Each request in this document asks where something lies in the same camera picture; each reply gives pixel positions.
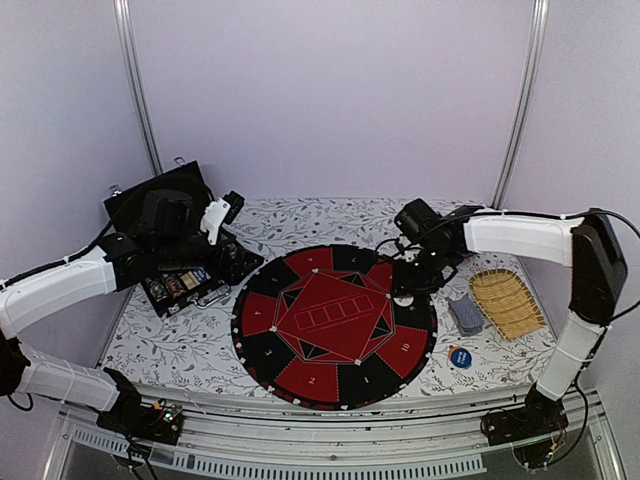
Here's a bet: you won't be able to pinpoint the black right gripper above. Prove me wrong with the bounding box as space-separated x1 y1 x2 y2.
391 245 454 298

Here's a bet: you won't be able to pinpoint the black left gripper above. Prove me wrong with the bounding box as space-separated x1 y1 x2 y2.
157 228 266 286

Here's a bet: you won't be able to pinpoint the blue small blind button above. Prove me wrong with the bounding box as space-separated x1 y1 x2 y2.
448 346 472 369

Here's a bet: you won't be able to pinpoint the white dealer button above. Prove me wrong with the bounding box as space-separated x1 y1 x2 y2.
393 294 414 308

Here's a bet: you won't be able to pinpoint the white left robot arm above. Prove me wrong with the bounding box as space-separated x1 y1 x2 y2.
1 167 248 434

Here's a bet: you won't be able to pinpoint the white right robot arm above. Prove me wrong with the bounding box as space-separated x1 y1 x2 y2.
391 199 639 436

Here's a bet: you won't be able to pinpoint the card decks in case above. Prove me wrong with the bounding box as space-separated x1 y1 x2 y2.
180 268 211 290

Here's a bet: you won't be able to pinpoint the poker chip row left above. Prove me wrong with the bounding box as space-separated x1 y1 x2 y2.
143 273 187 305

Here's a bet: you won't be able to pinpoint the black poker chip case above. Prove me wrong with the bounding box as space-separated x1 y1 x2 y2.
102 161 264 317

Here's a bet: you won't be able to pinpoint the blue playing card deck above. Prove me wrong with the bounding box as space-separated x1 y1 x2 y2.
448 294 484 337

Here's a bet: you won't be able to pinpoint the floral table cloth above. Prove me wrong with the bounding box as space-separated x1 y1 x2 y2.
102 198 555 400

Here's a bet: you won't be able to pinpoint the woven bamboo tray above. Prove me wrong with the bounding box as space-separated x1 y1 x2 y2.
469 269 545 341

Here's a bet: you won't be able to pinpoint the round red black poker mat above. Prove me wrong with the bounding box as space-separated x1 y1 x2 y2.
231 244 438 411

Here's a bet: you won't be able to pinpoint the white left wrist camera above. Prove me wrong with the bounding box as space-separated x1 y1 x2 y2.
199 191 245 246

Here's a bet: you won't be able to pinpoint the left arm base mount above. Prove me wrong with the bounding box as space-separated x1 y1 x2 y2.
96 397 184 446

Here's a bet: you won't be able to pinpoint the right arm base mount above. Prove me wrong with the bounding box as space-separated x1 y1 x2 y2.
480 401 569 470

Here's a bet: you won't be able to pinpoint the left aluminium frame post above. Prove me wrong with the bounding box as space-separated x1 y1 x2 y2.
113 0 163 176

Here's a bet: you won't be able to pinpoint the aluminium frame post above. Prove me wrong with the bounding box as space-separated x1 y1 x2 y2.
491 0 550 209
113 0 163 176

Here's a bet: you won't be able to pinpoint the right aluminium frame post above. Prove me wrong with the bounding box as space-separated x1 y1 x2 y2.
491 0 550 209

